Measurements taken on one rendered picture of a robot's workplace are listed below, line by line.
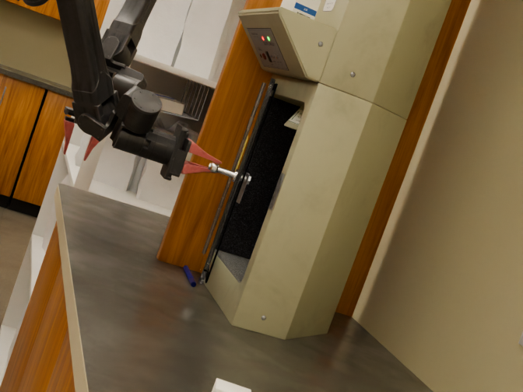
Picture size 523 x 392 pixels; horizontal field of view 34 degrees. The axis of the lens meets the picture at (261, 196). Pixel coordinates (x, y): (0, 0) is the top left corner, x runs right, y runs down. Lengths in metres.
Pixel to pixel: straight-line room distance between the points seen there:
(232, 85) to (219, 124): 0.09
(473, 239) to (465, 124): 0.30
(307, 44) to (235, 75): 0.38
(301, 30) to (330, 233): 0.38
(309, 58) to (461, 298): 0.57
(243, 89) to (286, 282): 0.50
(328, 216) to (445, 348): 0.37
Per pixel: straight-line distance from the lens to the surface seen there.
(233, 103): 1.90
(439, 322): 1.81
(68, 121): 1.92
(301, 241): 1.60
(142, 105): 1.55
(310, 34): 1.55
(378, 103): 1.63
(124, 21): 1.97
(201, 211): 1.93
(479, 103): 1.94
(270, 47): 1.70
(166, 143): 1.61
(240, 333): 1.58
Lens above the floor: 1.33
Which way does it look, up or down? 5 degrees down
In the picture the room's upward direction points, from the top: 20 degrees clockwise
